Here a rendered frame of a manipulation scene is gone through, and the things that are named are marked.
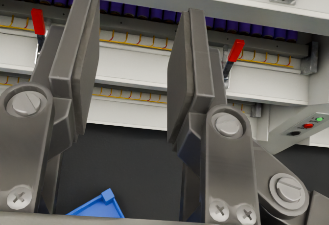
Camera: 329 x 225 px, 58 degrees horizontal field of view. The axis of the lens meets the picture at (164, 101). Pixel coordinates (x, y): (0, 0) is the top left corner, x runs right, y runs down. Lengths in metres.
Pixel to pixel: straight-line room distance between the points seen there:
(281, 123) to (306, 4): 0.31
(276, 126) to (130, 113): 0.30
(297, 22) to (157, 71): 0.21
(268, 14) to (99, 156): 0.51
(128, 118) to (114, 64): 0.20
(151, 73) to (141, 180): 0.32
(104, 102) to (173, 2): 0.36
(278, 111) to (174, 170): 0.27
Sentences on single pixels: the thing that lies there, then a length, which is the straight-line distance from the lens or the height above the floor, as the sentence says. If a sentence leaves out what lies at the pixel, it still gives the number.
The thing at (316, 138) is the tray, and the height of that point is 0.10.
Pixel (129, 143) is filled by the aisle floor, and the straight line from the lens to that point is 0.73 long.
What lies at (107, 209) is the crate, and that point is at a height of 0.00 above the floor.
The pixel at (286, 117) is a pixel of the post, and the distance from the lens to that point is 0.61.
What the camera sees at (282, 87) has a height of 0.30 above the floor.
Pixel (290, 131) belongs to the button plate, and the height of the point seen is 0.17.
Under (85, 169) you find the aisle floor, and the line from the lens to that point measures 0.71.
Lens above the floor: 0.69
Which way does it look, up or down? 63 degrees down
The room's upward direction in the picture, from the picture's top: 23 degrees clockwise
